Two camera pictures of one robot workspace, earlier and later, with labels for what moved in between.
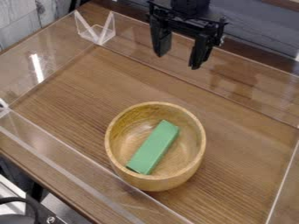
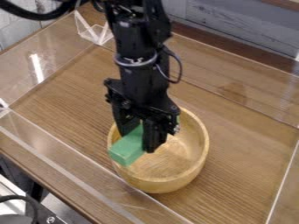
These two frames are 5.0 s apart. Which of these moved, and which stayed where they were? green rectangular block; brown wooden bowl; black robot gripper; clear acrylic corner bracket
Moved: black robot gripper; green rectangular block
Stayed: clear acrylic corner bracket; brown wooden bowl
